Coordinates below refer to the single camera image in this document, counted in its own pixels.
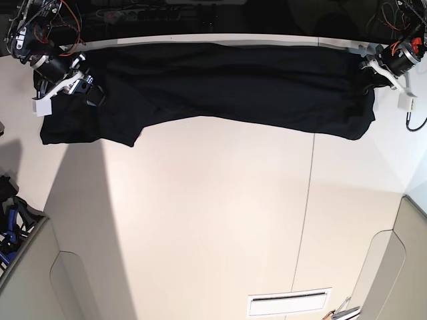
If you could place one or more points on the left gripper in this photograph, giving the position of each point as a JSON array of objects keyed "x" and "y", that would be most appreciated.
[{"x": 388, "y": 64}]

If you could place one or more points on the blue black clutter pile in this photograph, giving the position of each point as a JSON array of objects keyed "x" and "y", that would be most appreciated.
[{"x": 18, "y": 219}]

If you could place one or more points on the grey tool at edge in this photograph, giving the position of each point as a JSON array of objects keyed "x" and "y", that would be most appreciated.
[{"x": 352, "y": 313}]

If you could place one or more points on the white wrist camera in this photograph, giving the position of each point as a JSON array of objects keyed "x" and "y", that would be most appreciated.
[
  {"x": 42, "y": 107},
  {"x": 406, "y": 102}
]

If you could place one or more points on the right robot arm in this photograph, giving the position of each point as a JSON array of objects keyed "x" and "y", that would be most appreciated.
[{"x": 30, "y": 28}]

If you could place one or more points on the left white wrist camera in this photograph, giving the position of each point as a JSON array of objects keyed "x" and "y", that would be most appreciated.
[{"x": 406, "y": 102}]

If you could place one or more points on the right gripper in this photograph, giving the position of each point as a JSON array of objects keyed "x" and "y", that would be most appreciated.
[{"x": 67, "y": 74}]

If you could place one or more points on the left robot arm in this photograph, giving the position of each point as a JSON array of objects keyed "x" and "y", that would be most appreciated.
[{"x": 406, "y": 21}]

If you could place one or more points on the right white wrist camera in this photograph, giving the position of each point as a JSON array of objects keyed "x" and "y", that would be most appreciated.
[{"x": 42, "y": 107}]

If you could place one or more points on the black T-shirt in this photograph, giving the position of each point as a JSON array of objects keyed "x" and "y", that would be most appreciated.
[{"x": 309, "y": 89}]

